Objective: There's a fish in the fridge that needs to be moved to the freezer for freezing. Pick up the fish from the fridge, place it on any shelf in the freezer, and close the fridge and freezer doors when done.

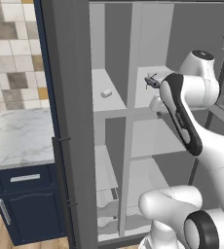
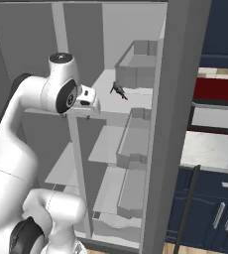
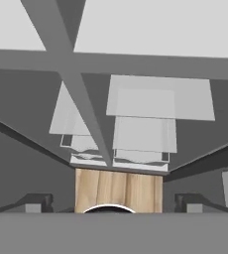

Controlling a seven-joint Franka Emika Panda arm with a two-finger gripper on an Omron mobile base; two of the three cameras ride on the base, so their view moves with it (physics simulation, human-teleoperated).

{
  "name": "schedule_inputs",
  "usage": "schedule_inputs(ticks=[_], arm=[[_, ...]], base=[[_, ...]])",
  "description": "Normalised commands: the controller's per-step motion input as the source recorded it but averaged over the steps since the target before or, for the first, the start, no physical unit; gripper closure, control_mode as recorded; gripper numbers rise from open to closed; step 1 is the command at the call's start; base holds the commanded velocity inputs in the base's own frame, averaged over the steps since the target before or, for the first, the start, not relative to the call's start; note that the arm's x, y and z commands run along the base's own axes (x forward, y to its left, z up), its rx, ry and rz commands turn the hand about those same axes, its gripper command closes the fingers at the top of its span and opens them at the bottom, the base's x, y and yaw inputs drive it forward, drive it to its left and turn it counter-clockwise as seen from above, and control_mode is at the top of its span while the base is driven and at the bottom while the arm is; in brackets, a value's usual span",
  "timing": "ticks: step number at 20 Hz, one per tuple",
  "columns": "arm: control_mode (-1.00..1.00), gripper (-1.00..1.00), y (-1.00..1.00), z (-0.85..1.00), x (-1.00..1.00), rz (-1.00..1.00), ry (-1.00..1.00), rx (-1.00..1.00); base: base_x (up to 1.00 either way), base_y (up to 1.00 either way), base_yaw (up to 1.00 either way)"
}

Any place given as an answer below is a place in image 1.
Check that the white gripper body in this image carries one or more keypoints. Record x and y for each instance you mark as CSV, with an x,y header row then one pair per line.
x,y
156,103

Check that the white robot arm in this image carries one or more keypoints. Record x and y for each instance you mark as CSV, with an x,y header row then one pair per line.
x,y
214,152

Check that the grey fridge freezer cabinet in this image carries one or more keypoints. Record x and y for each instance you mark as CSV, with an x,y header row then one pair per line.
x,y
117,58

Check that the grey freezer door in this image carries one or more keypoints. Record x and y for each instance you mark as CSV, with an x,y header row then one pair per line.
x,y
75,113

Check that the small white cylinder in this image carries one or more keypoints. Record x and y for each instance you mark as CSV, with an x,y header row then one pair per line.
x,y
106,93

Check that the navy tall side panel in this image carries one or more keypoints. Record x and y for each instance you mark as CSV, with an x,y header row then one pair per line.
x,y
45,64

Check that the navy drawer front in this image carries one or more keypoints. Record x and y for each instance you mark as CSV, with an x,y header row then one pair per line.
x,y
23,186

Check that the navy cupboard door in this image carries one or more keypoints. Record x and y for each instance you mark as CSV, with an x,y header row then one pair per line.
x,y
36,217

